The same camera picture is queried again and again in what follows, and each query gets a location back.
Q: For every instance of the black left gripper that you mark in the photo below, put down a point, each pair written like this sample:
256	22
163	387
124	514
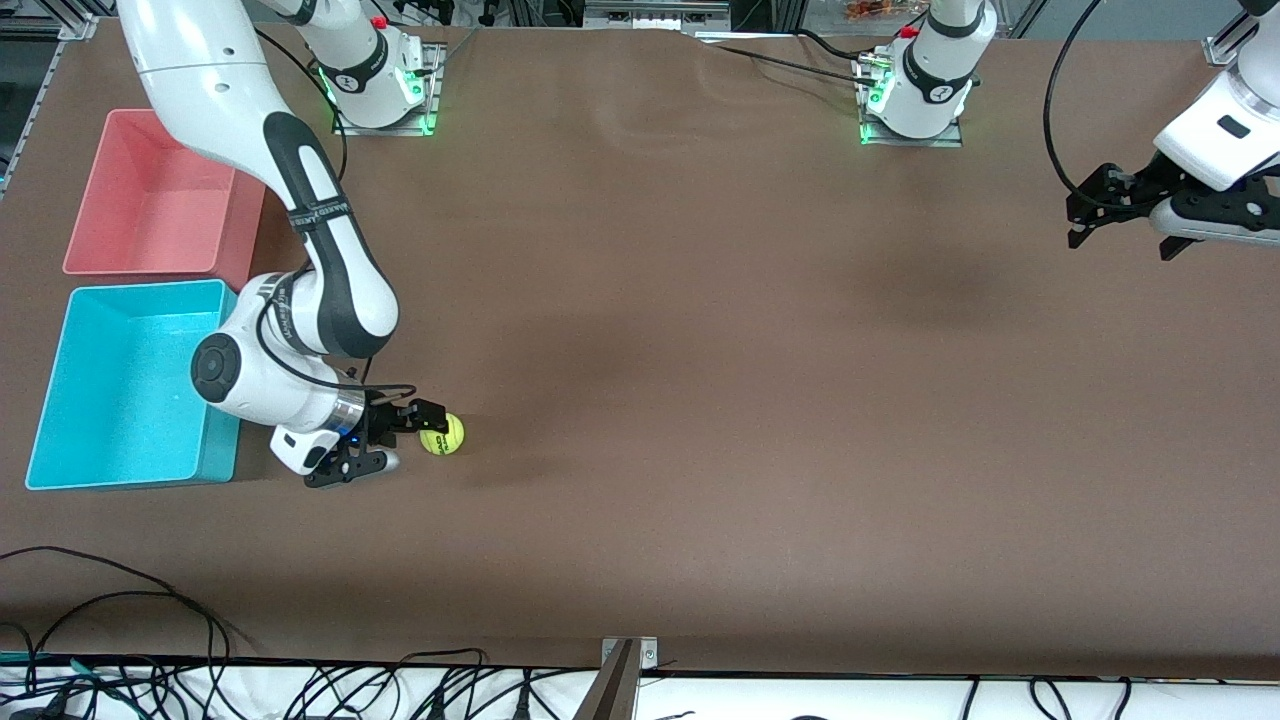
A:
1128	189

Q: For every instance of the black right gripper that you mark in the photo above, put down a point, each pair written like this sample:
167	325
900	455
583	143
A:
381	419

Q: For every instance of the yellow tennis ball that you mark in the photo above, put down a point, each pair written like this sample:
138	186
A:
448	438

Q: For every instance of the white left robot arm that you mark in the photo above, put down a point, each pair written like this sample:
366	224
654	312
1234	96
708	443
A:
1230	130

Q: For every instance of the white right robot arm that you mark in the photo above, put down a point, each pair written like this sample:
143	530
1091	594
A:
200	80

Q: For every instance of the blue plastic bin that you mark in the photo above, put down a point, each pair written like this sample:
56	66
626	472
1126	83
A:
120	400

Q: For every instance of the pink plastic bin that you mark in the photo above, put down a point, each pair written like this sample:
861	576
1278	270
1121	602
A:
150	210

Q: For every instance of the brown table cover sheet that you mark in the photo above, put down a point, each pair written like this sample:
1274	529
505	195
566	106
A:
640	400

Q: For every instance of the orange packet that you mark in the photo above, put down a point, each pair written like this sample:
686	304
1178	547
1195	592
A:
878	10

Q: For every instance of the grey metal pole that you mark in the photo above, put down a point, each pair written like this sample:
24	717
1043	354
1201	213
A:
612	690

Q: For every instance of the grey metal box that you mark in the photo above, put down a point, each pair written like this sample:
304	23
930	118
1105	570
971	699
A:
655	14

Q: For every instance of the aluminium frame profile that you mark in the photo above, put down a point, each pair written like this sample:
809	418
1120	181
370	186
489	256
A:
1225	50
78	20

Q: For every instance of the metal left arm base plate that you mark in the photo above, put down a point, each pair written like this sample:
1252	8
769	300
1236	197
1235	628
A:
910	142

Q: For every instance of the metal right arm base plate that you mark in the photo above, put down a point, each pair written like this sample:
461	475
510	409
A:
385	130

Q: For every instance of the small metal edge bracket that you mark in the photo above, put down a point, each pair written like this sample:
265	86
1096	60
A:
645	650

